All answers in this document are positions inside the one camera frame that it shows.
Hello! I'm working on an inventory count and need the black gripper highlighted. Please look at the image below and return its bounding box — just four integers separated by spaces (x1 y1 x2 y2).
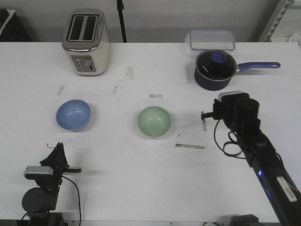
39 142 82 191
201 93 250 120

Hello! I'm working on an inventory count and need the blue bowl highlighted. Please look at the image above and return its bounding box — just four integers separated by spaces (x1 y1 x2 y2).
55 99 91 132

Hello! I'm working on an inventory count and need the green bowl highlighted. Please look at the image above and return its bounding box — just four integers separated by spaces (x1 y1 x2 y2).
137 106 171 138

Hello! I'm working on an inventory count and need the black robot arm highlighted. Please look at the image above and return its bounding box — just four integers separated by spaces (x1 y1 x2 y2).
22 142 82 226
201 91 301 226

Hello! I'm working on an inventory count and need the dark blue saucepan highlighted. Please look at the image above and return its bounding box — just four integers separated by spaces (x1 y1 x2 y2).
194 49 281 91

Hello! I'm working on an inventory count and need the glass pot lid blue knob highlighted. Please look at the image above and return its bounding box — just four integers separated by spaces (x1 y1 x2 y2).
196 49 237 81

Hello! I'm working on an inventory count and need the clear plastic container blue rim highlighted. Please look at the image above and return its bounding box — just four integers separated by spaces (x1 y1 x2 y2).
185 30 236 59

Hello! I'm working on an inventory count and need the grey metal shelf upright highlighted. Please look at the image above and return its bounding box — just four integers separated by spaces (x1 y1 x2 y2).
257 0 295 42

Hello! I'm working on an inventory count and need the silver two-slot toaster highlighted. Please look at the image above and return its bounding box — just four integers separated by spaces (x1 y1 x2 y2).
62 8 110 77

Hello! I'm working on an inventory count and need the black box background left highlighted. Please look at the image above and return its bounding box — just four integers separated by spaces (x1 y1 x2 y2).
0 8 32 42

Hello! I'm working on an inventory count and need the black tripod pole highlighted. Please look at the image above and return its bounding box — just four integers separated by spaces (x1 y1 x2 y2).
117 0 127 43

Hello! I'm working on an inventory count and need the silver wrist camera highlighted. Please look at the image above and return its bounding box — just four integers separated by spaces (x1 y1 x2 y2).
218 91 244 102
24 166 54 180

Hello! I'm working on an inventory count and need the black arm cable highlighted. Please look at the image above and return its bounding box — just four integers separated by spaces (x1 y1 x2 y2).
213 119 247 160
61 175 82 224

